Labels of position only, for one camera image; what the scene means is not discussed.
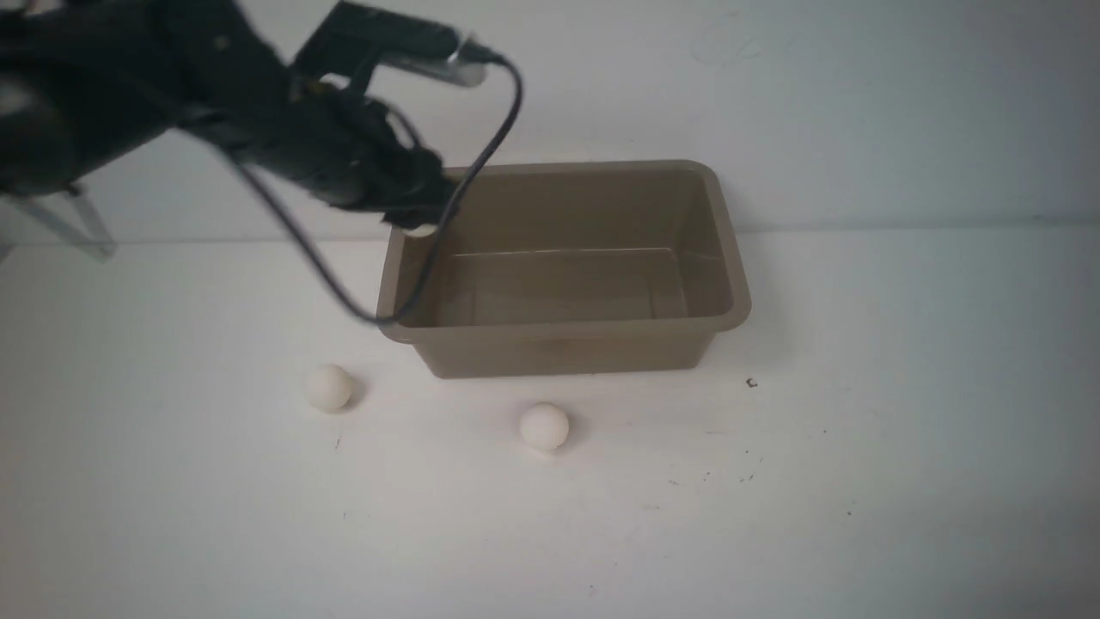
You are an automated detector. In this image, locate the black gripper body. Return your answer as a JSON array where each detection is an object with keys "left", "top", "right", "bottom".
[{"left": 232, "top": 82, "right": 457, "bottom": 229}]

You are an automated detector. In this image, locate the white ping-pong ball with mark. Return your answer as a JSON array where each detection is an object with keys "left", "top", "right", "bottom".
[{"left": 402, "top": 224, "right": 437, "bottom": 237}]

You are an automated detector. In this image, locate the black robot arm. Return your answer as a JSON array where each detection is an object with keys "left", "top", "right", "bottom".
[{"left": 3, "top": 1, "right": 457, "bottom": 228}]

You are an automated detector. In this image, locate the taupe plastic bin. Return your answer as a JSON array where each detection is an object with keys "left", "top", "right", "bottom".
[{"left": 382, "top": 161, "right": 754, "bottom": 379}]

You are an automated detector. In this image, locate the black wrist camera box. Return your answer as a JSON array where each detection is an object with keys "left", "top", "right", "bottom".
[{"left": 292, "top": 1, "right": 487, "bottom": 88}]

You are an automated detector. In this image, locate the black camera cable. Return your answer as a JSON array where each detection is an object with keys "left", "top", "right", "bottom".
[{"left": 228, "top": 47, "right": 525, "bottom": 327}]

